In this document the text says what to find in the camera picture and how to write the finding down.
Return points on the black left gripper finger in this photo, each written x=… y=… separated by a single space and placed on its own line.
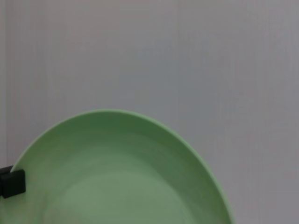
x=5 y=170
x=15 y=184

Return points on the green plastic plate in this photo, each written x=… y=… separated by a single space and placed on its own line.
x=130 y=182

